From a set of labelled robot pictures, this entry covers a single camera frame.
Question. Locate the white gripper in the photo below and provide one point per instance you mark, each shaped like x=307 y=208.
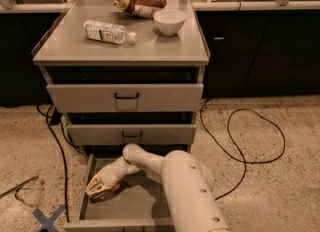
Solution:
x=108 y=175

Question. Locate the red apple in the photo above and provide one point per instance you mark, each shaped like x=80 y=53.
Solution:
x=116 y=187

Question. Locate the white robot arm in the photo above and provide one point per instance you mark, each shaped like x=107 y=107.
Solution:
x=187 y=185

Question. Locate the grey bottom drawer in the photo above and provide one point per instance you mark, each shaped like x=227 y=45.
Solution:
x=138 y=206

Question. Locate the grey drawer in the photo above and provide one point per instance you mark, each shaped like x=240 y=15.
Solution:
x=149 y=134
x=138 y=206
x=90 y=98

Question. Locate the grey middle drawer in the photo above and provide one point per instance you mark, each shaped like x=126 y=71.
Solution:
x=149 y=134

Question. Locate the grey top drawer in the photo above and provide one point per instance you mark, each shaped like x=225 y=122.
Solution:
x=90 y=98

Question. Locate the grey drawer cabinet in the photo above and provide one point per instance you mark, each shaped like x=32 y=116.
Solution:
x=68 y=57

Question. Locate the blue tape cross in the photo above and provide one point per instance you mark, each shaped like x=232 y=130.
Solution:
x=47 y=223

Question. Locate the metal bar on floor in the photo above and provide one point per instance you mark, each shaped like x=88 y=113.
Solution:
x=18 y=187

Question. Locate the clear plastic water bottle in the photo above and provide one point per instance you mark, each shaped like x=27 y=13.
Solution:
x=108 y=32

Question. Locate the white bowl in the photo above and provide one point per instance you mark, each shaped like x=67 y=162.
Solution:
x=169 y=21

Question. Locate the brown chip bag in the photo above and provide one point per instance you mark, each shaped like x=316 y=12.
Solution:
x=140 y=8

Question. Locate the dark base cabinets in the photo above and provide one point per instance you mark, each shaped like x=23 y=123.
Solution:
x=253 y=53

